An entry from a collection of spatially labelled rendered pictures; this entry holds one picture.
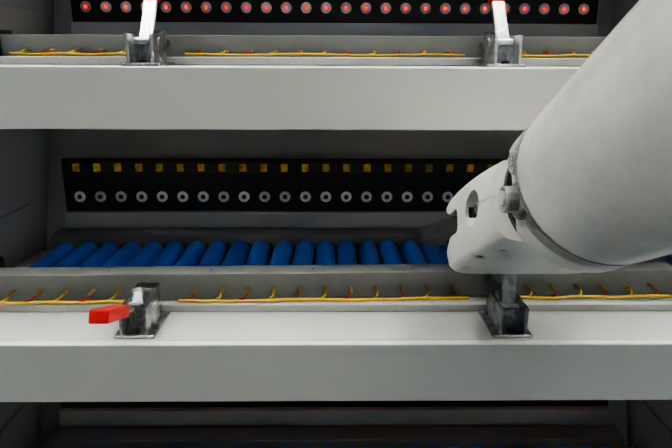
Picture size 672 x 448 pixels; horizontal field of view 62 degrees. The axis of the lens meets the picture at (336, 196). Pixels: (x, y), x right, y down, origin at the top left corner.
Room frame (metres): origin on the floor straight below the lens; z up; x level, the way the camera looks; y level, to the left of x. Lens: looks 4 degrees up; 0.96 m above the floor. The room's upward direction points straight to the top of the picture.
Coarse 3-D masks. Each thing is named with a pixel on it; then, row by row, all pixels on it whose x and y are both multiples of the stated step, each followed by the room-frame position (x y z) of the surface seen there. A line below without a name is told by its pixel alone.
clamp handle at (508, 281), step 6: (504, 276) 0.40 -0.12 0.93; (510, 276) 0.40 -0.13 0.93; (504, 282) 0.41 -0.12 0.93; (510, 282) 0.41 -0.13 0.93; (504, 288) 0.41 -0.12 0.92; (510, 288) 0.41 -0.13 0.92; (498, 294) 0.42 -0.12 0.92; (504, 294) 0.41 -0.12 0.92; (510, 294) 0.41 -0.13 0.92; (504, 300) 0.41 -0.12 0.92; (510, 300) 0.41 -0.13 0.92
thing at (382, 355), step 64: (0, 256) 0.47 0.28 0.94; (0, 320) 0.42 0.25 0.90; (64, 320) 0.42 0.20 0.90; (192, 320) 0.42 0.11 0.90; (256, 320) 0.43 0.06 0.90; (320, 320) 0.43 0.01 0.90; (384, 320) 0.43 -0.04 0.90; (448, 320) 0.43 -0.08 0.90; (576, 320) 0.43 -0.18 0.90; (640, 320) 0.43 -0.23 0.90; (0, 384) 0.40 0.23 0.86; (64, 384) 0.40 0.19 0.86; (128, 384) 0.40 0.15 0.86; (192, 384) 0.40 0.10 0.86; (256, 384) 0.40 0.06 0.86; (320, 384) 0.40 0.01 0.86; (384, 384) 0.40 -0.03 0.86; (448, 384) 0.40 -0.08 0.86; (512, 384) 0.40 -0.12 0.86; (576, 384) 0.40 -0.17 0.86; (640, 384) 0.40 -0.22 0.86
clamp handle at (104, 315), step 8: (136, 296) 0.40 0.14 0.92; (128, 304) 0.39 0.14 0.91; (136, 304) 0.39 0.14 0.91; (144, 304) 0.40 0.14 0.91; (96, 312) 0.34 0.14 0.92; (104, 312) 0.34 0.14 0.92; (112, 312) 0.34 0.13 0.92; (120, 312) 0.35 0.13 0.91; (128, 312) 0.37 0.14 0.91; (88, 320) 0.34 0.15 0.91; (96, 320) 0.34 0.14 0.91; (104, 320) 0.34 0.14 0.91; (112, 320) 0.34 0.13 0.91
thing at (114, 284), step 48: (0, 288) 0.45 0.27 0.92; (48, 288) 0.45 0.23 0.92; (96, 288) 0.45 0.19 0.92; (192, 288) 0.45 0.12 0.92; (240, 288) 0.45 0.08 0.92; (288, 288) 0.46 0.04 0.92; (336, 288) 0.46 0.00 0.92; (384, 288) 0.46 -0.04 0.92; (432, 288) 0.46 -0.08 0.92; (480, 288) 0.46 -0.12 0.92; (528, 288) 0.45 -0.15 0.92; (576, 288) 0.46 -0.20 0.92; (624, 288) 0.47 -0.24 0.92
